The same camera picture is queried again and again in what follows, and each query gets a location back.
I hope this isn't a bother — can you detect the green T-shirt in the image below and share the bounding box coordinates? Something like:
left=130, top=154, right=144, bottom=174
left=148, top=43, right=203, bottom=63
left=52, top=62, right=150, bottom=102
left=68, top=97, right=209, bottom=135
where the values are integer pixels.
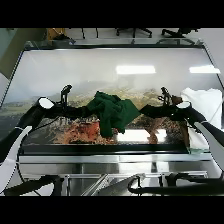
left=85, top=90, right=142, bottom=139

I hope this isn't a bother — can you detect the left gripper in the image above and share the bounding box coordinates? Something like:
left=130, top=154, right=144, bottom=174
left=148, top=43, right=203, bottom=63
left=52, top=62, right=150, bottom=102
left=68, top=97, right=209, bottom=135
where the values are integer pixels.
left=65, top=105, right=90, bottom=119

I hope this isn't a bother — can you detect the black office chair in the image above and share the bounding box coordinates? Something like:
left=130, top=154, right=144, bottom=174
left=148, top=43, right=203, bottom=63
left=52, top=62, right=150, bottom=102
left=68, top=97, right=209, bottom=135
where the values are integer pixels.
left=161, top=27, right=202, bottom=39
left=115, top=27, right=153, bottom=39

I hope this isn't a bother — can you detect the silver frame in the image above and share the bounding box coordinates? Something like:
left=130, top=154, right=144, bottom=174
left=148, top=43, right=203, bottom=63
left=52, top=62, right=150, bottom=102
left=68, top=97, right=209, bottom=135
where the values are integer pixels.
left=18, top=152, right=224, bottom=197

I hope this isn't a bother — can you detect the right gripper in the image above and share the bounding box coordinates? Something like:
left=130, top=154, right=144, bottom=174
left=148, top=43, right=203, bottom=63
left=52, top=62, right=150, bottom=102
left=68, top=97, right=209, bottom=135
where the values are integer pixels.
left=138, top=103, right=170, bottom=120

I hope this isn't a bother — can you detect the white garment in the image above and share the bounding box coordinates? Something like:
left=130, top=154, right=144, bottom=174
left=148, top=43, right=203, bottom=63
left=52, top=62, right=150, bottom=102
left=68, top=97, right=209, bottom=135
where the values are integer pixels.
left=180, top=87, right=224, bottom=153

